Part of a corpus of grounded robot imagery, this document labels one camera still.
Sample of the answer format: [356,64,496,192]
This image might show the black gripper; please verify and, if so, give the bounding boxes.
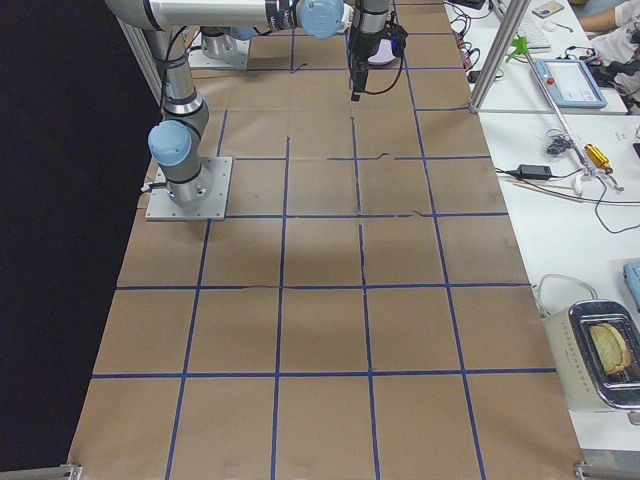
[348,24,408,102]

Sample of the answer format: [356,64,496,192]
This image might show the lavender plate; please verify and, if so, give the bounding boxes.
[368,39,399,68]

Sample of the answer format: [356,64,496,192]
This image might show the green plastic clamp tool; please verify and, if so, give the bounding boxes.
[505,36,529,63]

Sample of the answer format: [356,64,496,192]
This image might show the black power adapter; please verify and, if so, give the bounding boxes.
[517,164,553,181]

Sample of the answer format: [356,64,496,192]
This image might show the long metal rod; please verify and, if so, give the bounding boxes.
[524,51,595,177]

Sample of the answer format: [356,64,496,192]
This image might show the teach pendant tablet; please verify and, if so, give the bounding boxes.
[533,59,607,109]

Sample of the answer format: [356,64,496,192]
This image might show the white toaster with bread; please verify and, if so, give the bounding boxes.
[542,299,639,426]

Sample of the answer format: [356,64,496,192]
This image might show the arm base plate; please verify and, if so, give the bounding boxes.
[146,157,233,221]
[189,34,250,70]

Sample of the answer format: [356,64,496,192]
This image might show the aluminium frame post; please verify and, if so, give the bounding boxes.
[469,0,529,113]

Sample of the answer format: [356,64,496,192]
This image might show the yellow handled tool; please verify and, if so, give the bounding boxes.
[584,144,612,173]

